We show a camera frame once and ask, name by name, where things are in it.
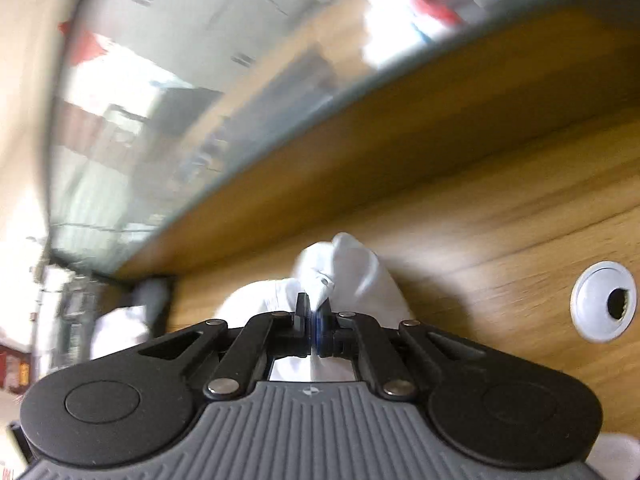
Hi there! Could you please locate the striped glass desk partition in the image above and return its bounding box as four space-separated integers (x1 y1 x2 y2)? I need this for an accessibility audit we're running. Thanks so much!
47 0 640 281

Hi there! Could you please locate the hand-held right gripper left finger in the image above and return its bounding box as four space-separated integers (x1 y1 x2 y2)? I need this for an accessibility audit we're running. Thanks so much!
136 292 314 402

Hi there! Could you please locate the red wall poster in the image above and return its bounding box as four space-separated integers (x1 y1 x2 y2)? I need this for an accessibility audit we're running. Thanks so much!
59 21 108 63

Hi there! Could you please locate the grey cable grommet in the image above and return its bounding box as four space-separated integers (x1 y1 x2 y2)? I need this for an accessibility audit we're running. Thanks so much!
571 261 637 344

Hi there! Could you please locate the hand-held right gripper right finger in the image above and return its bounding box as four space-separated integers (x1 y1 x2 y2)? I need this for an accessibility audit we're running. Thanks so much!
311 296 491 402

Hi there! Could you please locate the white dress shirt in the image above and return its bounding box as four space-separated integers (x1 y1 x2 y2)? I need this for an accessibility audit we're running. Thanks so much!
215 232 417 382

